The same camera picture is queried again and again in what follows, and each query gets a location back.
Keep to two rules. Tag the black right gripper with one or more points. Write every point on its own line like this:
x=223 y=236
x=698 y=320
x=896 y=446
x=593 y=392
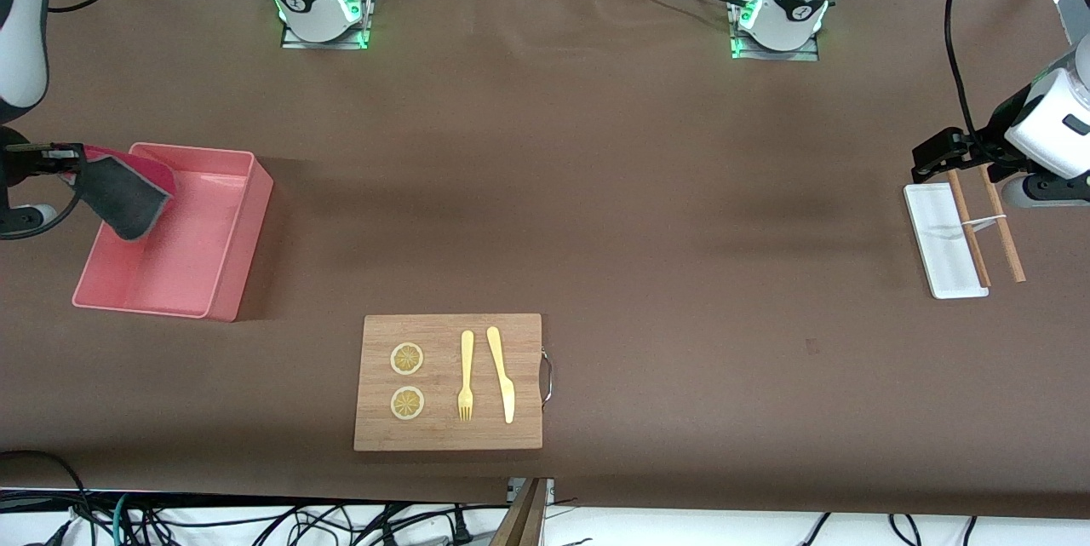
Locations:
x=10 y=161

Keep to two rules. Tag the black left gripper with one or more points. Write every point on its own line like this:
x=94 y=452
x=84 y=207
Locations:
x=988 y=146

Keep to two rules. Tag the pink and grey cloth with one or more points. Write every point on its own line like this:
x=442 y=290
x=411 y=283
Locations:
x=119 y=197

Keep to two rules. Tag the white band on sticks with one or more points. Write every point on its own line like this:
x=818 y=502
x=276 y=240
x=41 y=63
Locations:
x=983 y=223

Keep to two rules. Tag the white rectangular tray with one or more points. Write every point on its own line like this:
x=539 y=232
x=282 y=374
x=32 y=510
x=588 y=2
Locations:
x=937 y=248

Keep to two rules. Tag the pink plastic bin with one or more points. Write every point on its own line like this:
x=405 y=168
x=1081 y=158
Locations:
x=196 y=248

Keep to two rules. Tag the brown table cover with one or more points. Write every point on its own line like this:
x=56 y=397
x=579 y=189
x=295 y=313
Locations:
x=596 y=188

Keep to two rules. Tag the lemon slice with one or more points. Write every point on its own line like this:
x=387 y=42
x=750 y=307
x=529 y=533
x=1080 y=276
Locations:
x=407 y=403
x=407 y=359

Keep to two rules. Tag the yellow fork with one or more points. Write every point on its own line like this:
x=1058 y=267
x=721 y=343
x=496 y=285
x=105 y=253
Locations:
x=467 y=359

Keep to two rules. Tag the yellow knife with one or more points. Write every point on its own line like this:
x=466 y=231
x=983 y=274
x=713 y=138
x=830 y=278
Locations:
x=504 y=384

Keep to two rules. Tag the wooden cutting board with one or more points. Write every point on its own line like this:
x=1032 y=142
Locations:
x=447 y=435

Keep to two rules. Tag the wooden plank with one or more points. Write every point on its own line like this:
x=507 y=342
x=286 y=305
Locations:
x=524 y=520

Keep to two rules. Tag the black power plug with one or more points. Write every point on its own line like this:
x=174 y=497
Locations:
x=461 y=533

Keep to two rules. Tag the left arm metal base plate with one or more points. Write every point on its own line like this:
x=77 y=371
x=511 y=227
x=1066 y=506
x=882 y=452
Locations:
x=800 y=54

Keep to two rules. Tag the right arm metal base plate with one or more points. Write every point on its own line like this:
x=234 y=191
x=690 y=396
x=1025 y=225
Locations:
x=324 y=44

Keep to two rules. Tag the metal bracket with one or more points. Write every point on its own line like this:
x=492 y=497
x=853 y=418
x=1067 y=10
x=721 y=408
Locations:
x=549 y=491

